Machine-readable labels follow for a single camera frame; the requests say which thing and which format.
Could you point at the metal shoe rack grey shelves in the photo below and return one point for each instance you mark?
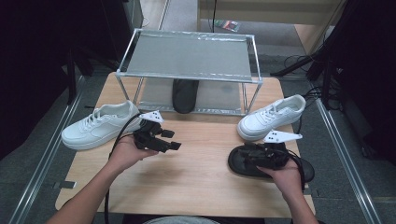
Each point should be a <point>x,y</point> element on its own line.
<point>186,56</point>

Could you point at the aluminium floor rail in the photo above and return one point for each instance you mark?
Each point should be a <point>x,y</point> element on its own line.
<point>342,155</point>
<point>46,155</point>

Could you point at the black curtain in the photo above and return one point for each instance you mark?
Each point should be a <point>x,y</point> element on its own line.
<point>370,62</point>
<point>31,62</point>

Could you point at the person's right hand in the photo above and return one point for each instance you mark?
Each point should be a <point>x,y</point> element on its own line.
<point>285,177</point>

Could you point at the grey tape strip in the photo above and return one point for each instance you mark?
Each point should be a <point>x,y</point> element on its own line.
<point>313,193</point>
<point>63,184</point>

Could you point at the white sneaker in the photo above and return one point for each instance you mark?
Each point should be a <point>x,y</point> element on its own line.
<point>264,121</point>
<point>99,126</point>

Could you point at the wooden cabinet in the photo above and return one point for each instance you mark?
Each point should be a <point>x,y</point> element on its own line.
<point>264,12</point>

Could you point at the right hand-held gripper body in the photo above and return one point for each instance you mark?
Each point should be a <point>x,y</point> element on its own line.
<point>271,155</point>

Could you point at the person's left hand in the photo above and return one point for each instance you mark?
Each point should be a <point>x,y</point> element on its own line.
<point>127,155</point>

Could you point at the black slipper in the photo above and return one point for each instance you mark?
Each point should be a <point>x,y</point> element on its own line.
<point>185,96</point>
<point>236,165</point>

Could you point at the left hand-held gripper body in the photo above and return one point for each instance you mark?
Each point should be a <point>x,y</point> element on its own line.
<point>148,133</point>

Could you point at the person's grey clothing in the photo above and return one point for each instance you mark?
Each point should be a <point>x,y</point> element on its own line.
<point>182,221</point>

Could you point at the black stand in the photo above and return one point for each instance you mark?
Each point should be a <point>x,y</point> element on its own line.
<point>71,81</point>
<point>292,66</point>

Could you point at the colourful packet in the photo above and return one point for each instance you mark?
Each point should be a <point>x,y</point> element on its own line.
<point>229,25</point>

